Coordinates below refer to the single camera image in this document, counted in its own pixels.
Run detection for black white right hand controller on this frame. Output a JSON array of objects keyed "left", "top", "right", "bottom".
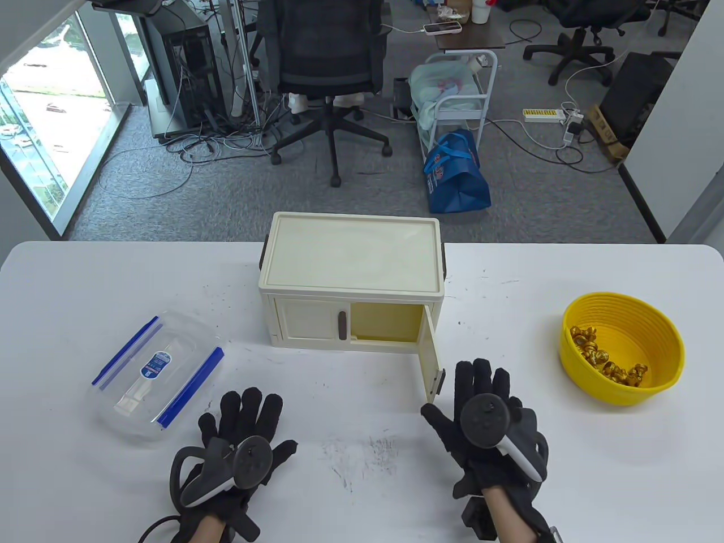
[{"left": 459, "top": 394, "right": 549, "bottom": 483}]

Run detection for large glass window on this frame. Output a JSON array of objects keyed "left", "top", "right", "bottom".
[{"left": 0, "top": 11, "right": 122, "bottom": 224}]

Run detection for clear plastic lid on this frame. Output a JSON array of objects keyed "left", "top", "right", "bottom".
[{"left": 93, "top": 310, "right": 225, "bottom": 436}]

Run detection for tangle of black cables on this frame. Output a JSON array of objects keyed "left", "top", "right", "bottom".
[{"left": 96, "top": 85, "right": 283, "bottom": 199}]

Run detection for person's right forearm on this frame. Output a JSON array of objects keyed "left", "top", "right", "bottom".
[{"left": 481, "top": 488, "right": 538, "bottom": 543}]

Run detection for person's right hand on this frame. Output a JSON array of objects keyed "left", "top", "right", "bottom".
[{"left": 420, "top": 358, "right": 549, "bottom": 499}]

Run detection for dark brown side table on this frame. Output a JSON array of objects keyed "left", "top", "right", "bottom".
[{"left": 425, "top": 3, "right": 506, "bottom": 53}]

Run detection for small black device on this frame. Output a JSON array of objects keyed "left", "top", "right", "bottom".
[{"left": 393, "top": 78, "right": 416, "bottom": 120}]

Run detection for cream plastic cabinet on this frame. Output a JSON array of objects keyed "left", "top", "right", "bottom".
[{"left": 258, "top": 212, "right": 449, "bottom": 405}]

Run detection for white rolling cart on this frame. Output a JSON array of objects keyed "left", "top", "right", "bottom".
[{"left": 417, "top": 50, "right": 498, "bottom": 165}]

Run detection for brown cardboard box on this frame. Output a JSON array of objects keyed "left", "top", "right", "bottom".
[{"left": 587, "top": 106, "right": 630, "bottom": 163}]

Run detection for brown snack bag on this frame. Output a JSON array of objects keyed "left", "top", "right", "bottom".
[{"left": 438, "top": 0, "right": 473, "bottom": 23}]

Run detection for pile of gold chess pieces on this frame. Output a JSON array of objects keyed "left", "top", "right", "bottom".
[{"left": 568, "top": 325, "right": 649, "bottom": 388}]

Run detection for person's left forearm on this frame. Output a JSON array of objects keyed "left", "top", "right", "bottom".
[{"left": 189, "top": 516, "right": 227, "bottom": 543}]

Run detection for white desk leg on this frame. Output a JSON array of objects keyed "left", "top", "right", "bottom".
[{"left": 226, "top": 0, "right": 261, "bottom": 128}]

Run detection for yellow ribbed bowl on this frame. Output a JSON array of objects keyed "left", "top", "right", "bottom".
[{"left": 559, "top": 292, "right": 686, "bottom": 407}]

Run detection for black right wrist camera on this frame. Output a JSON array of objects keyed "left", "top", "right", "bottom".
[{"left": 461, "top": 498, "right": 498, "bottom": 541}]

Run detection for black box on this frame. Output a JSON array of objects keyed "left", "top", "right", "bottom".
[{"left": 598, "top": 52, "right": 675, "bottom": 149}]

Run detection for person's left hand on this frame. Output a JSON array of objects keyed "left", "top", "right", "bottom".
[{"left": 187, "top": 387, "right": 299, "bottom": 542}]

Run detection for black left glove cable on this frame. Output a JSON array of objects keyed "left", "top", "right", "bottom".
[{"left": 139, "top": 512, "right": 184, "bottom": 543}]

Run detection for black mesh office chair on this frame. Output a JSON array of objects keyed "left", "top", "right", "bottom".
[{"left": 249, "top": 0, "right": 394, "bottom": 188}]

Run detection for black white hand controller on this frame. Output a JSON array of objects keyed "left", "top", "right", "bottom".
[
  {"left": 459, "top": 394, "right": 549, "bottom": 483},
  {"left": 170, "top": 437, "right": 275, "bottom": 508}
]

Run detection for black computer tower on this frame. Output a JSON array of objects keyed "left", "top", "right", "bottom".
[{"left": 161, "top": 25, "right": 224, "bottom": 133}]

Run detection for black white left hand controller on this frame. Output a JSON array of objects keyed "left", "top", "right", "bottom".
[{"left": 170, "top": 437, "right": 275, "bottom": 508}]

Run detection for pale green plastic bag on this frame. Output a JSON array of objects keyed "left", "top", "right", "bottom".
[{"left": 408, "top": 61, "right": 481, "bottom": 128}]

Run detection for clear plastic box blue clips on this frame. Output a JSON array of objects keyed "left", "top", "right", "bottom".
[{"left": 90, "top": 310, "right": 225, "bottom": 445}]

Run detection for blue shopping bag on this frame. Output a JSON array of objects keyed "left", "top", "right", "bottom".
[{"left": 423, "top": 129, "right": 492, "bottom": 214}]

